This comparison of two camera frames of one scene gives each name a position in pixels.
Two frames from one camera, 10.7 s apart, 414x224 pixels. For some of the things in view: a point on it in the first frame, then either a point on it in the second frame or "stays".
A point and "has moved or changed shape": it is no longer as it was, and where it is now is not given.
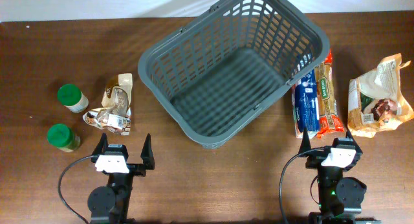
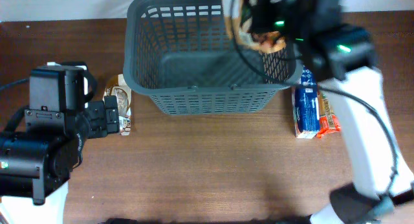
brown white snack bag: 116,115 stays
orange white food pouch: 374,103 -> 265,41
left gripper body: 137,169 -> 96,123
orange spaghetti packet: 328,121 stays
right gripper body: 315,160 -> 283,23
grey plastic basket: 237,53 has moved or changed shape
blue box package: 306,105 stays
